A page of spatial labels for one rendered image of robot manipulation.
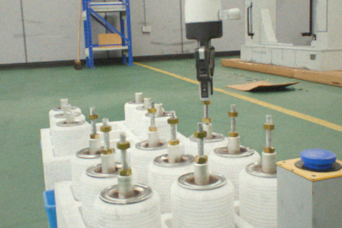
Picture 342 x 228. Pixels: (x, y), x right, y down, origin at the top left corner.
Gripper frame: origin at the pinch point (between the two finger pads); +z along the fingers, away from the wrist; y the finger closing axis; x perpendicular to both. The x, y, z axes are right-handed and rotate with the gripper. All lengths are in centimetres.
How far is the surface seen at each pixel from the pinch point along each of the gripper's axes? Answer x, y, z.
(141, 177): -12.4, 9.9, 15.1
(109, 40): -184, -517, -1
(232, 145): 5.4, 11.1, 8.4
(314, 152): 16.0, 37.2, 2.1
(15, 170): -75, -51, 34
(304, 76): 57, -300, 34
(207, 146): 0.2, 4.3, 10.5
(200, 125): 1.3, 26.5, 1.1
